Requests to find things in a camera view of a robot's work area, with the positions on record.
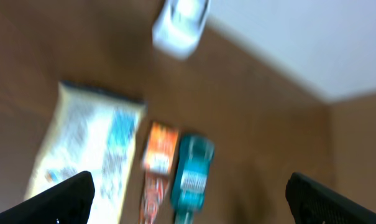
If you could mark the teal mouthwash bottle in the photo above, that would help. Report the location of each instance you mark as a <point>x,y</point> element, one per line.
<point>196,153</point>

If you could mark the white barcode scanner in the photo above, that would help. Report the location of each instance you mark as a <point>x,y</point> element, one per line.
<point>178,29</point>

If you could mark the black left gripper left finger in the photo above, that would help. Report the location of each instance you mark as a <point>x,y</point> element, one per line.
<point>69,201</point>

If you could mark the cream snack bag blue edges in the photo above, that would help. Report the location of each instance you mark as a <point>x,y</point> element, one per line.
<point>94,130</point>

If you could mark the red orange candy bar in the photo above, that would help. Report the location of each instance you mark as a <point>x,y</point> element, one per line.
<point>154,192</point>

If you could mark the small orange tissue pack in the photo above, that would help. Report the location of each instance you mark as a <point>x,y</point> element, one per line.
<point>160,149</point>

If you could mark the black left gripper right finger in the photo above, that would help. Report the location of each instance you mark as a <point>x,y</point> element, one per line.
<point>313,203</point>

